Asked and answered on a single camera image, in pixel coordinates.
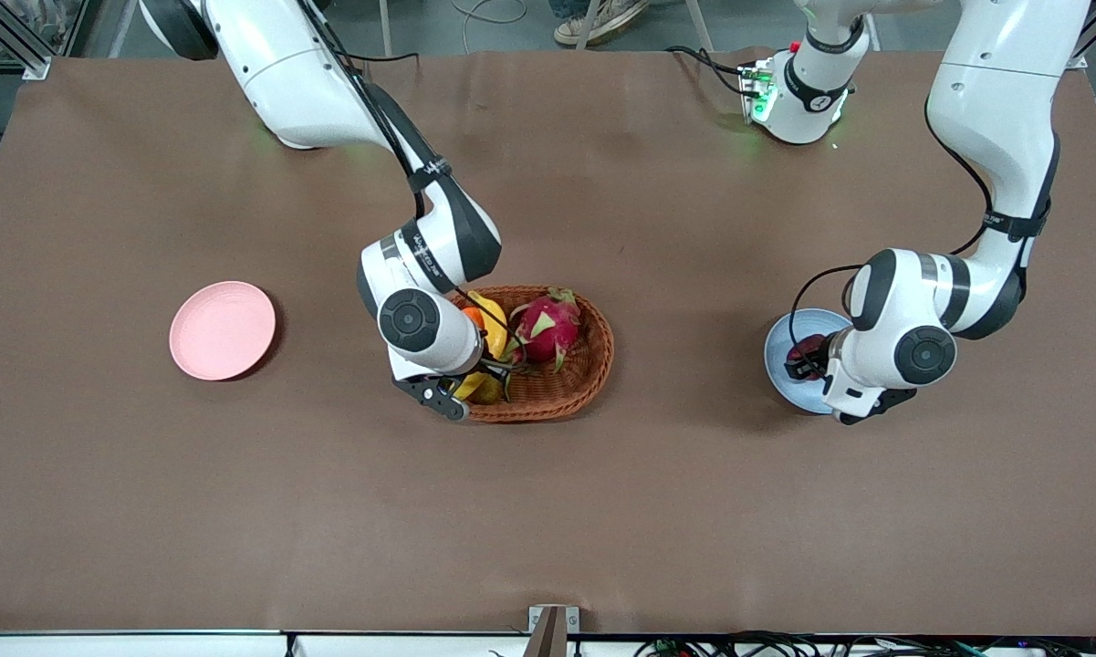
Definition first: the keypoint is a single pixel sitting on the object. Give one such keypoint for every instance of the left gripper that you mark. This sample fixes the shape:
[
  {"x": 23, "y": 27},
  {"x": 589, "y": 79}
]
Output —
[{"x": 804, "y": 358}]

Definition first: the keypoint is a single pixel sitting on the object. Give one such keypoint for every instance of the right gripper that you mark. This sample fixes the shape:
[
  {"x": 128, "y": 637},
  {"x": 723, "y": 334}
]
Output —
[{"x": 491, "y": 369}]

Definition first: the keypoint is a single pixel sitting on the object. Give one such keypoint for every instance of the yellow banana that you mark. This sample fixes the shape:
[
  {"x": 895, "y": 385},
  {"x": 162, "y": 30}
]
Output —
[{"x": 470, "y": 385}]

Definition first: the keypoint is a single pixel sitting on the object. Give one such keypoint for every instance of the dark red apple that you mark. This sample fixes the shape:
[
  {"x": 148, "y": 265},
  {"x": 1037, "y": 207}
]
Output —
[{"x": 808, "y": 349}]

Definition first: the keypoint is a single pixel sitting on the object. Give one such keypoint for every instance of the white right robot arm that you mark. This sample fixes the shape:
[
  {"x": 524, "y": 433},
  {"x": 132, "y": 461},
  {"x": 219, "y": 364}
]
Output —
[{"x": 283, "y": 73}]

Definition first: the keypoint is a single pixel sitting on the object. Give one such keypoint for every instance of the yellow fruit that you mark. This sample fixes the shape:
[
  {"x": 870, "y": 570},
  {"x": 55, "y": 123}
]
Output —
[{"x": 491, "y": 330}]

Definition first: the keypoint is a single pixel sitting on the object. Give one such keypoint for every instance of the light blue round plate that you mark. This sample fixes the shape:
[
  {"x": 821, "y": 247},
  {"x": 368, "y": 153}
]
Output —
[{"x": 780, "y": 365}]

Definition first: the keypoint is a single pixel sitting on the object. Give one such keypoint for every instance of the orange fruit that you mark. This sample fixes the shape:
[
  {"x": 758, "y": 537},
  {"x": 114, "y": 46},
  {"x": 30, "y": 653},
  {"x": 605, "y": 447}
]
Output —
[{"x": 471, "y": 317}]

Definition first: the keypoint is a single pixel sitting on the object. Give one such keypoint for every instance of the pink dragon fruit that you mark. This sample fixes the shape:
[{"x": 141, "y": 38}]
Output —
[{"x": 548, "y": 328}]

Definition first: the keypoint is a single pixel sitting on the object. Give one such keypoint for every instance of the brown wicker basket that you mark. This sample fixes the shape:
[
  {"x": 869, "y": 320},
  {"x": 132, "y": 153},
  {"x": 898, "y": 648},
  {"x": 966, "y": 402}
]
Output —
[{"x": 575, "y": 383}]

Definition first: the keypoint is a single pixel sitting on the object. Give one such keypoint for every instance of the pink round plate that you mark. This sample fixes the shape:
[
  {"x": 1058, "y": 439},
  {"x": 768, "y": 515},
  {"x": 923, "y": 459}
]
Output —
[{"x": 223, "y": 330}]

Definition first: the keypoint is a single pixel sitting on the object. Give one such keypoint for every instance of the metal stand leg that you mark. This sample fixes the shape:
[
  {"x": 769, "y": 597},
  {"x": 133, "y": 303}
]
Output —
[
  {"x": 698, "y": 23},
  {"x": 589, "y": 23}
]

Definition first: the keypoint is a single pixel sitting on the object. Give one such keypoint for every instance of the worn sneaker shoe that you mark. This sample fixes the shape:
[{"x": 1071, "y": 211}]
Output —
[{"x": 598, "y": 23}]

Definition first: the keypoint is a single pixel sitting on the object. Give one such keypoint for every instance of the metal table edge bracket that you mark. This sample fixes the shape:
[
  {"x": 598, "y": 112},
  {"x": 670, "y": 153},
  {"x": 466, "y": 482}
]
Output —
[{"x": 552, "y": 630}]

